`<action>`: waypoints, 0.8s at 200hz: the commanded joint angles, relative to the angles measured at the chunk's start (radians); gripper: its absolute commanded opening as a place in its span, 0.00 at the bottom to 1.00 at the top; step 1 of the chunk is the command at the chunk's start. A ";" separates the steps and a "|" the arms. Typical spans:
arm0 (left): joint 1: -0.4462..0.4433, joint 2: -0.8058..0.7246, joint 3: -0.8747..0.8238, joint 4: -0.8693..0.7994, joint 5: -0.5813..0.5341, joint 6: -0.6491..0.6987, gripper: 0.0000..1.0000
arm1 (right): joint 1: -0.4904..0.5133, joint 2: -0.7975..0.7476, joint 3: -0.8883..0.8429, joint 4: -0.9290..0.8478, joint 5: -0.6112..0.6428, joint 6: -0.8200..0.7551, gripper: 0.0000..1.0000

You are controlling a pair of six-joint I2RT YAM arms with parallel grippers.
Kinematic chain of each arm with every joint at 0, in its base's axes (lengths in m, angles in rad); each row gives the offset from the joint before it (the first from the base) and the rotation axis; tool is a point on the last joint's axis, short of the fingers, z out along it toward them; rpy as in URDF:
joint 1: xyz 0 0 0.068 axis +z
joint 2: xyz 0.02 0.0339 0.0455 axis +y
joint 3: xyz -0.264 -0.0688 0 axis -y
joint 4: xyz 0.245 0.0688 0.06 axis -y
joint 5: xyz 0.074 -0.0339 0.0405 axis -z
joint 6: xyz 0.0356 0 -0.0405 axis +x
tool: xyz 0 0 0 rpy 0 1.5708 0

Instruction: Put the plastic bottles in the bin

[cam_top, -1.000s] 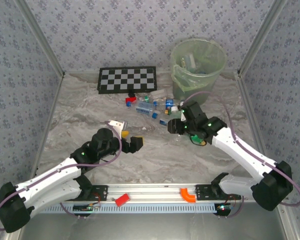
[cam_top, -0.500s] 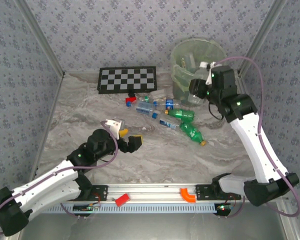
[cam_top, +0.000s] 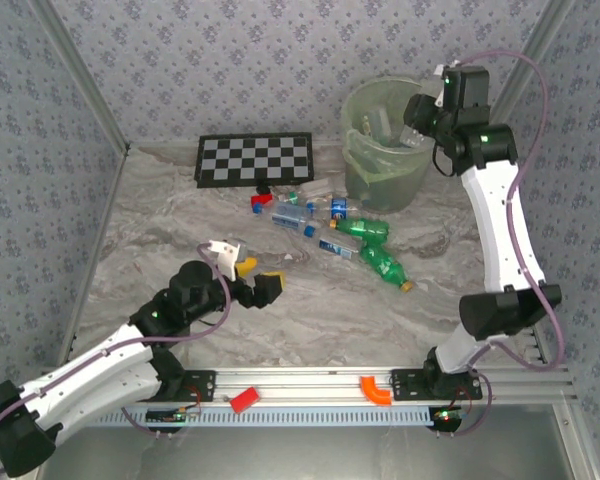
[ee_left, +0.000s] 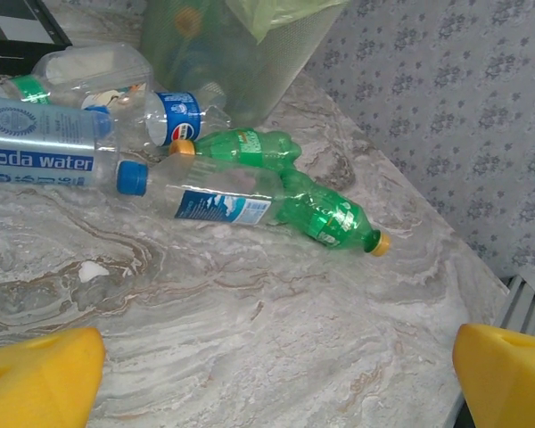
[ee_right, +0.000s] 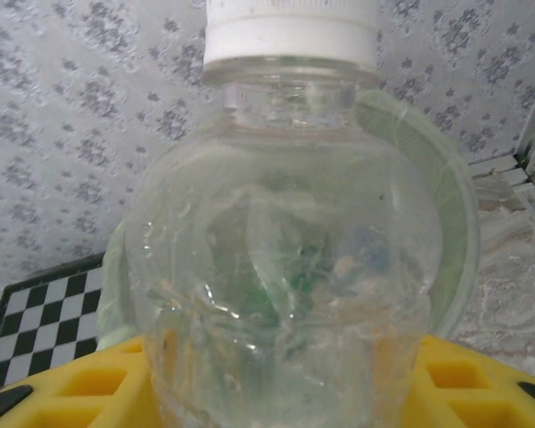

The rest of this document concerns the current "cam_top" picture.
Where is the aluminium frame post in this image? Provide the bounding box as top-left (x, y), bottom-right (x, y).
top-left (29, 0), bottom-right (131, 156)
top-left (474, 0), bottom-right (577, 151)

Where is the small circuit board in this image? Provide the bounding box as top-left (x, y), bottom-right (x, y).
top-left (429, 407), bottom-right (465, 431)
top-left (145, 407), bottom-right (187, 426)

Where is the black mounting plate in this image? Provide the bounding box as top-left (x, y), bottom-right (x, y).
top-left (390, 368), bottom-right (484, 401)
top-left (177, 368), bottom-right (217, 404)

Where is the clear bottle green cap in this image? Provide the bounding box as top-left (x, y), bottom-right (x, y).
top-left (287, 179), bottom-right (334, 204)

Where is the red block board stand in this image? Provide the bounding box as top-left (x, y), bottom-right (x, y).
top-left (250, 183), bottom-right (276, 214)

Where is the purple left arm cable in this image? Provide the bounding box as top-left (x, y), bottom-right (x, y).
top-left (0, 243), bottom-right (234, 475)

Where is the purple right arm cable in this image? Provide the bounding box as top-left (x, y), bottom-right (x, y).
top-left (447, 48), bottom-right (566, 437)

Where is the aluminium extrusion rail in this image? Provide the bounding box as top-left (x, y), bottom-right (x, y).
top-left (182, 364), bottom-right (579, 407)

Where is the translucent green lined bin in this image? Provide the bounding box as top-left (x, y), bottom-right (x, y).
top-left (340, 74), bottom-right (449, 215)

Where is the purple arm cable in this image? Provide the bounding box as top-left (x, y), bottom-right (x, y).
top-left (447, 48), bottom-right (566, 437)
top-left (0, 243), bottom-right (234, 475)

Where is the clear plastic bottle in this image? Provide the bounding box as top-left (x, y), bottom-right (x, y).
top-left (398, 123), bottom-right (430, 150)

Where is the clear bottle pale blue label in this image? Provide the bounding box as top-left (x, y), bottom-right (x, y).
top-left (252, 202), bottom-right (314, 231)

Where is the clear bottle blue white label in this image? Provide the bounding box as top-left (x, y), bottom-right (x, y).
top-left (303, 224), bottom-right (359, 260)

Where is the clear bottle white cap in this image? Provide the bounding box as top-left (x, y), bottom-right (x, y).
top-left (367, 105), bottom-right (395, 147)

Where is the light blue slotted cable duct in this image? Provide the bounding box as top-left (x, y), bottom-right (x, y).
top-left (82, 405), bottom-right (439, 429)

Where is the red plastic block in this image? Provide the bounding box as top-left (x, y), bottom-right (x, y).
top-left (228, 385), bottom-right (262, 415)

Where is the black white checkerboard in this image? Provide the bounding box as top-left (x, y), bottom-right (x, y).
top-left (193, 131), bottom-right (315, 190)

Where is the green bottle yellow cap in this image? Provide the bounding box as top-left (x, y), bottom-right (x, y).
top-left (358, 238), bottom-right (415, 294)

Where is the green bottle orange cap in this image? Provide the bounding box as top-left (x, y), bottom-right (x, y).
top-left (328, 217), bottom-right (391, 241)

